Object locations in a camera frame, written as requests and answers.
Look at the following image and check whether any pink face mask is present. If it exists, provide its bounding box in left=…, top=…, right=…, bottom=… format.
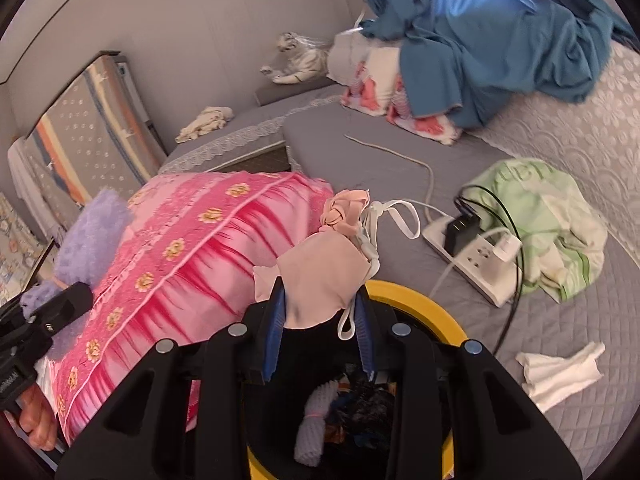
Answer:
left=252, top=187, right=422, bottom=340

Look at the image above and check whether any yellow rim trash bin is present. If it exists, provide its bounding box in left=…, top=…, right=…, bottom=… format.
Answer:
left=242, top=281, right=463, bottom=479

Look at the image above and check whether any left hand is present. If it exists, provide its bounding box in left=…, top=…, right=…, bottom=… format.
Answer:
left=20, top=384, right=58, bottom=451

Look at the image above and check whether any cartoon print sheet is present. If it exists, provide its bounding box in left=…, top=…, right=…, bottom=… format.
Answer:
left=0, top=193, right=44, bottom=304

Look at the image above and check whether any purple foam fruit net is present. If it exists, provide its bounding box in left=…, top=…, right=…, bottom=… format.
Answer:
left=19, top=187, right=134, bottom=361

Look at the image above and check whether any white tissue on sofa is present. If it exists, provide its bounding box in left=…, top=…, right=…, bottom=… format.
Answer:
left=515, top=341, right=605, bottom=413

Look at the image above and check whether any white power strip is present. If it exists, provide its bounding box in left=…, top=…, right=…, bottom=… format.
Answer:
left=422, top=216, right=522, bottom=308

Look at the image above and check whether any white hanging garment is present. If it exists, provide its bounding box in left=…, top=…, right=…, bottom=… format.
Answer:
left=8, top=138, right=80, bottom=243

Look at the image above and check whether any black charger adapter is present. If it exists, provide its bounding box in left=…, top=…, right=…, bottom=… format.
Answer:
left=444, top=212, right=482, bottom=257

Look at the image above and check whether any pink floral blanket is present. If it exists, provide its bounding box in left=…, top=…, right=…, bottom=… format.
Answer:
left=50, top=171, right=333, bottom=442

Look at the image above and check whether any green white cloth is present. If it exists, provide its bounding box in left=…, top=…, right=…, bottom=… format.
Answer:
left=462, top=158, right=608, bottom=302

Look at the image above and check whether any striped grey upright mattress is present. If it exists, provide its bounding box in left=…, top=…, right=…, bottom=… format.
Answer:
left=25, top=52, right=166, bottom=206

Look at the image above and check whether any cream crumpled cloth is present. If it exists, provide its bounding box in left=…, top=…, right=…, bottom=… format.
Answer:
left=175, top=106, right=234, bottom=144

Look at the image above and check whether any baby print pillow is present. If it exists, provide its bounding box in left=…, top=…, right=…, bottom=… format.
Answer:
left=341, top=47, right=462, bottom=145

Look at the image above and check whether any grey quilted pillow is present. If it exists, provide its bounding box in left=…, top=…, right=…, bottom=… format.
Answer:
left=326, top=27, right=400, bottom=86

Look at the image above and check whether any blue curtain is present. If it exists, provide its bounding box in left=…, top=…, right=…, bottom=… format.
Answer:
left=362, top=0, right=639, bottom=129

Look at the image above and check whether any white tiger plush toy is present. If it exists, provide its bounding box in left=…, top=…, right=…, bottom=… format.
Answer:
left=259, top=32, right=332, bottom=84

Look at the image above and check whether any white cord on sofa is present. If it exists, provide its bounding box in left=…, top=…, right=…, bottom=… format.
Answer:
left=342, top=132, right=436, bottom=224

